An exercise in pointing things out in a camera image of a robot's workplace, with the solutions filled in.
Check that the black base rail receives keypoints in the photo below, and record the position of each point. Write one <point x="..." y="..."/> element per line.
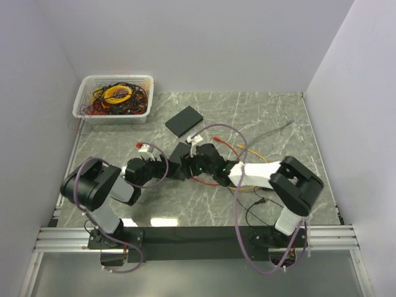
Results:
<point x="204" y="242"/>

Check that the white plastic basket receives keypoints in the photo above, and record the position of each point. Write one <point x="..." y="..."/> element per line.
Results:
<point x="114" y="99"/>

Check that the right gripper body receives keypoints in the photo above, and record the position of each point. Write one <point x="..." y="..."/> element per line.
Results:
<point x="197" y="166"/>

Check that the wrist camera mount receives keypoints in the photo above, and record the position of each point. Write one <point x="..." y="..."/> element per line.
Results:
<point x="146" y="151"/>
<point x="193" y="141"/>

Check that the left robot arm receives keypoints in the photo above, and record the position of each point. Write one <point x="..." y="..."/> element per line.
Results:
<point x="95" y="183"/>

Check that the black network switch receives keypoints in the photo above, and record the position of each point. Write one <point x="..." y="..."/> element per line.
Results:
<point x="178" y="162"/>
<point x="184" y="121"/>

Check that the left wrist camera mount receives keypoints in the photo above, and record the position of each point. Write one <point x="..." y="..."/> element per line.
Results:
<point x="146" y="151"/>

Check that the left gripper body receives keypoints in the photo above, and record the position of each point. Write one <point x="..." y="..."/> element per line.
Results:
<point x="152" y="169"/>

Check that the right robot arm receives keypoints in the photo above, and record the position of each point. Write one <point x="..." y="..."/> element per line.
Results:
<point x="297" y="186"/>

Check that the aluminium frame rail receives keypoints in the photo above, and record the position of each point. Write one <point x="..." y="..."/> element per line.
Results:
<point x="61" y="265"/>

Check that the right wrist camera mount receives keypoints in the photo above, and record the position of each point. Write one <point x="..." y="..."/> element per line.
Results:
<point x="193" y="141"/>

